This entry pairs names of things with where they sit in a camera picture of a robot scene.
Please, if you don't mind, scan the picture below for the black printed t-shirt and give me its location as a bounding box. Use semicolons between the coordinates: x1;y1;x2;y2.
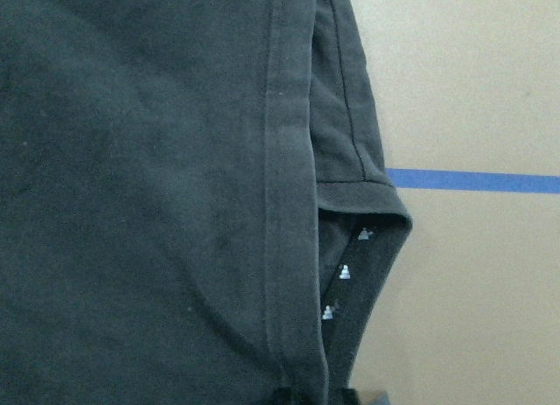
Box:
1;0;412;404

